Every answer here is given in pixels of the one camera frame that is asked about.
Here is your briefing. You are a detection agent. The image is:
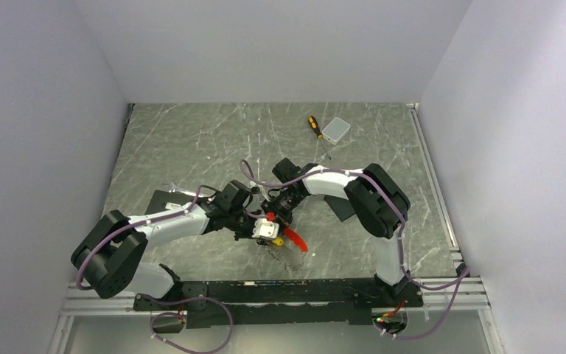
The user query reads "yellow key tag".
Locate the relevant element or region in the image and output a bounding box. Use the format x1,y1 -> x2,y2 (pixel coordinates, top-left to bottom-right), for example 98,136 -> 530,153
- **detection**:
272,237 -> 284,246

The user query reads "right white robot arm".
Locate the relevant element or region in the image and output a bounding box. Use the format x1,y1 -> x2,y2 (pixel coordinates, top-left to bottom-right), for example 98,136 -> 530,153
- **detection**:
262,158 -> 410,306

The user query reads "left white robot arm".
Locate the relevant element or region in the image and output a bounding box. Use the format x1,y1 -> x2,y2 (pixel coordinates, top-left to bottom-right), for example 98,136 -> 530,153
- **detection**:
71,180 -> 254,310

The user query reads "black flat rectangular pad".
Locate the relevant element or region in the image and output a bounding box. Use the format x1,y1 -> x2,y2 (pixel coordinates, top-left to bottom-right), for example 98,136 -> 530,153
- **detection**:
324,195 -> 355,222

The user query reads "yellow black screwdriver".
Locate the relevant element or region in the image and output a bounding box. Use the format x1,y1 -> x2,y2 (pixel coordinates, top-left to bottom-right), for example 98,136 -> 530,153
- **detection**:
307,115 -> 332,160

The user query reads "white square box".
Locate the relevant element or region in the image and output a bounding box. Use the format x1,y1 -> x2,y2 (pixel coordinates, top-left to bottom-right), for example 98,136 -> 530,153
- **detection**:
322,117 -> 351,145

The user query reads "silver open-end wrench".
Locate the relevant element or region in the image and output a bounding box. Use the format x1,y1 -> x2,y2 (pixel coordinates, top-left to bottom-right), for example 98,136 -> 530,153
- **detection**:
162,181 -> 192,194

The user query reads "black box with label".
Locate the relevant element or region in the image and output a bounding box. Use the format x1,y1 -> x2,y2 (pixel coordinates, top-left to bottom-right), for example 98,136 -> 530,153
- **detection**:
144,190 -> 192,215

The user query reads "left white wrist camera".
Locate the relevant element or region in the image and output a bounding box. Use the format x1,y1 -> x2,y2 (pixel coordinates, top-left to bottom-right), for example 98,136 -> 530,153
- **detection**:
252,212 -> 279,240

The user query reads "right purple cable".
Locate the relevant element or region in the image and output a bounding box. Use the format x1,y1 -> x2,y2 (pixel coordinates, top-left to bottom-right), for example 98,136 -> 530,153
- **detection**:
239,159 -> 472,341

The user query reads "purple cable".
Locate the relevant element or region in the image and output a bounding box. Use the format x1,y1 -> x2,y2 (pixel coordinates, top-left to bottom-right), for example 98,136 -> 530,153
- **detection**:
74,184 -> 236,354
239,159 -> 472,341

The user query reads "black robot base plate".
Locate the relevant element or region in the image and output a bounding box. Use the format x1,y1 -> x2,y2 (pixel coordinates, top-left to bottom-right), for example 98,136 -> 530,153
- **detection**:
133,277 -> 424,329

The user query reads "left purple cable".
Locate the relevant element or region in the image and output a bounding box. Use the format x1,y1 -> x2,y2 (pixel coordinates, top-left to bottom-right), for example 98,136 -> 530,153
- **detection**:
74,184 -> 236,354

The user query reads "aluminium frame rail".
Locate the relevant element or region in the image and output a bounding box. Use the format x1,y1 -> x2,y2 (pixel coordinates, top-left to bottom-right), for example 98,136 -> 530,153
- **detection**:
60,287 -> 136,316

